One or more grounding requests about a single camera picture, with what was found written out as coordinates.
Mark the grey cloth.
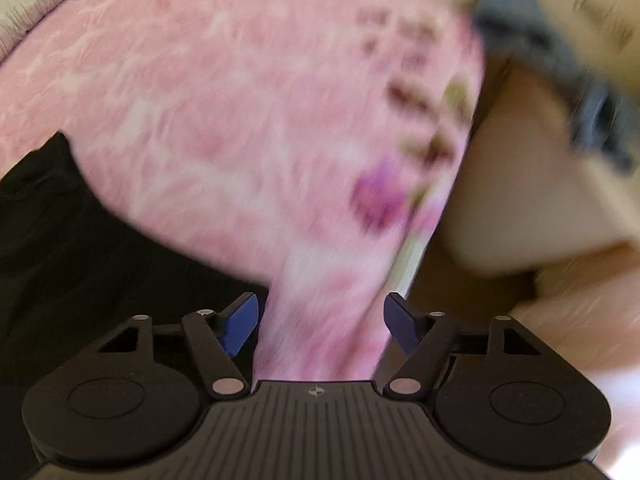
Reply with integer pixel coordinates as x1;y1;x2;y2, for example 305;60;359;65
470;0;637;176

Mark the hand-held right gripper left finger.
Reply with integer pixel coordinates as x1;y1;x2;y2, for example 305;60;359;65
96;292;260;401

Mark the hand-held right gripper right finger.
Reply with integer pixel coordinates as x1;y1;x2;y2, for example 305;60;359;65
382;291;549;401

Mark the beige box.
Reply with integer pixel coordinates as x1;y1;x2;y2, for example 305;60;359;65
440;55;640;278

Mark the black garment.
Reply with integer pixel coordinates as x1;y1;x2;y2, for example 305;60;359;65
0;131;271;441

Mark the pink floral blanket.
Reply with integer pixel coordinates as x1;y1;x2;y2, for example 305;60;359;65
0;0;488;383

